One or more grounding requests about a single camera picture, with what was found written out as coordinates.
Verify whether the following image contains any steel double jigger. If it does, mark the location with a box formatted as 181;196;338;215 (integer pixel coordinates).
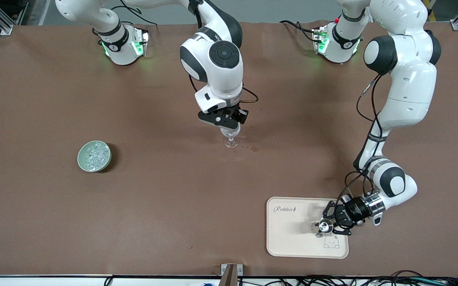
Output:
312;219;334;238

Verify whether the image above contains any clear wine glass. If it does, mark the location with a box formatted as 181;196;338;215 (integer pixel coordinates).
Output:
221;127;241;149

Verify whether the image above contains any white rabbit print tray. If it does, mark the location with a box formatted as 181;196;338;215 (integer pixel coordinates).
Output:
266;197;349;259

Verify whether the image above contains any pale green bowl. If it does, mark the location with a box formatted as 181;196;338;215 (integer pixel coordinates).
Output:
77;141;112;173

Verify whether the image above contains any tangled cable bundle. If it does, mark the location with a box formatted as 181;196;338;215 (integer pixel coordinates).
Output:
293;270;458;286

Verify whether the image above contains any black base cable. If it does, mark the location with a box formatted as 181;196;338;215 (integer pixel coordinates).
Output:
98;0;158;32
279;20;317;42

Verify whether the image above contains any camera mount post bracket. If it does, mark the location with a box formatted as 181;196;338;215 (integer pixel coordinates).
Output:
220;263;243;286

